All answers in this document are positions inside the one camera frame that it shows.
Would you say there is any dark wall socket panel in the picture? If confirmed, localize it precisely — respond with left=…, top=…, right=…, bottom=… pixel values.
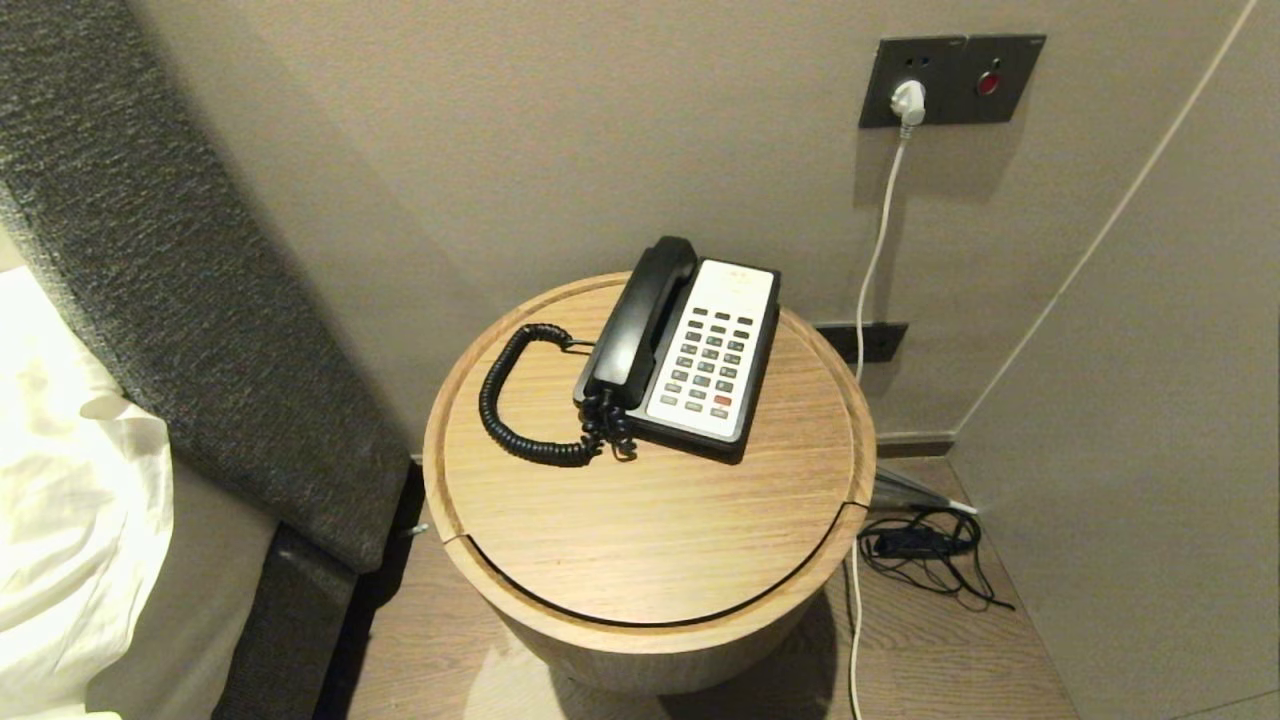
left=858, top=34, right=1048, bottom=130

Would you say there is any beige mattress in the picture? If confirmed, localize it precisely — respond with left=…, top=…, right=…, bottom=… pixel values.
left=85, top=465, right=279, bottom=720

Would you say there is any grey fabric headboard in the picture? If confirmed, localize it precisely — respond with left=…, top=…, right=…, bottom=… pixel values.
left=0, top=0, right=412, bottom=720

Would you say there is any black phone cord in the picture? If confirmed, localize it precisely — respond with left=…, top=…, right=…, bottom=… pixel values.
left=477, top=323, right=639, bottom=469

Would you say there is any white power cable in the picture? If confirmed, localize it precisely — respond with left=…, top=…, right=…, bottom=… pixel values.
left=847, top=125, right=916, bottom=720

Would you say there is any black adapter cable bundle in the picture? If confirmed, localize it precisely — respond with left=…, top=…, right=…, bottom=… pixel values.
left=858, top=506, right=1017, bottom=612

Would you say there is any round wooden nightstand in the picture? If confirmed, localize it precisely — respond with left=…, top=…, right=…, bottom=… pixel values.
left=422, top=271, right=879, bottom=697

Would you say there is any white power plug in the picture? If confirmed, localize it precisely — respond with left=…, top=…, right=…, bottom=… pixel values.
left=890, top=79, right=928, bottom=140

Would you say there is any brown baseboard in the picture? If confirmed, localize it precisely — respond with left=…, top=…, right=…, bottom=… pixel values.
left=875, top=431, right=957, bottom=460

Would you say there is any black white-faced phone base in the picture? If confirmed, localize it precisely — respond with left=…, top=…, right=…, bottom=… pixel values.
left=575, top=257, right=782, bottom=465

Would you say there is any black phone handset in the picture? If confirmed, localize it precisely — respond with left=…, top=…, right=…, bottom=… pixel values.
left=573, top=236, right=699, bottom=412

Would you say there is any white bed duvet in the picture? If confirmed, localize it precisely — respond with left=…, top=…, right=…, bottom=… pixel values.
left=0, top=265, right=175, bottom=719

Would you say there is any dark low wall plate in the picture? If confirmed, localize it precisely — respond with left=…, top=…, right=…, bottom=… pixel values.
left=815, top=321, right=910, bottom=365

